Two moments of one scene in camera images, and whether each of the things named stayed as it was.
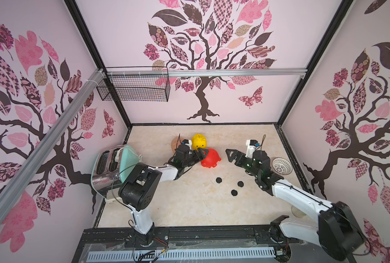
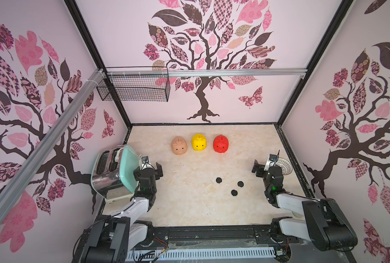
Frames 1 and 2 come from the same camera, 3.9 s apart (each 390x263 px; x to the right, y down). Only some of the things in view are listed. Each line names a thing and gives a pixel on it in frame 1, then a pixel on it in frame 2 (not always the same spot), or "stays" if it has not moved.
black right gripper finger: x=234 y=153 to x=255 y=164
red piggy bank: x=211 y=159 to x=221 y=143
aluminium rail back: x=275 y=72 stays
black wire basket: x=140 y=88 stays
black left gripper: x=201 y=155 to x=159 y=172
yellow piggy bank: x=199 y=141 stays
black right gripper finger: x=241 y=160 to x=261 y=172
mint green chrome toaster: x=111 y=166 stays
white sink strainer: x=282 y=166 stays
